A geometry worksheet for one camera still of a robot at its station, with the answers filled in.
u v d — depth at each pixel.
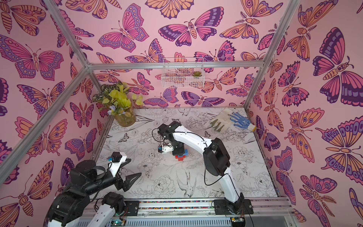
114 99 0.92
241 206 0.66
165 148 0.78
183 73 0.96
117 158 0.53
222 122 1.10
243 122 1.10
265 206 0.75
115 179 0.53
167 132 0.64
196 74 0.92
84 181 0.46
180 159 0.90
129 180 0.55
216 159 0.51
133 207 0.73
